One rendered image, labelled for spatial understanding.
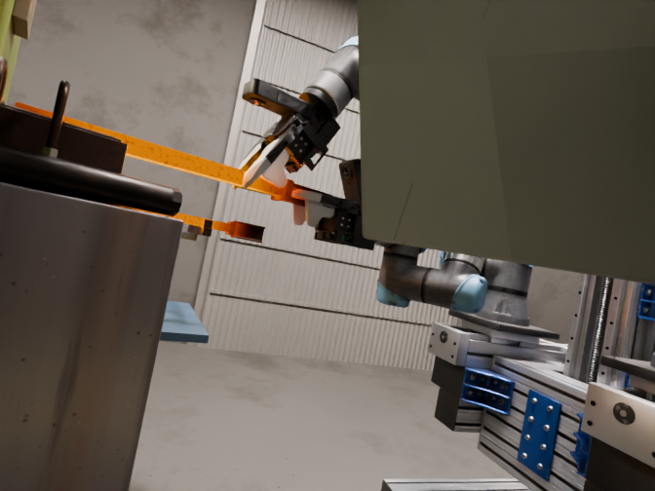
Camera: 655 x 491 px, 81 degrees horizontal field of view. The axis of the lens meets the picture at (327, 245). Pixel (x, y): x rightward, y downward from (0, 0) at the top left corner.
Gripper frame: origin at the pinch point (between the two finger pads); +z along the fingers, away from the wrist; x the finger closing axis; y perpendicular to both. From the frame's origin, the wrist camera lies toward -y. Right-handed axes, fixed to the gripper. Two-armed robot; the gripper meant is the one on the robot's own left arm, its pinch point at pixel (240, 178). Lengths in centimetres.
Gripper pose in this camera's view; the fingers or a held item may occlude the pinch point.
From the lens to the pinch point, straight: 62.1
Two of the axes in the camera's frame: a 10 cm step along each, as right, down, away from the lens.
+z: -5.4, 7.7, -3.3
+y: 5.8, 6.3, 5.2
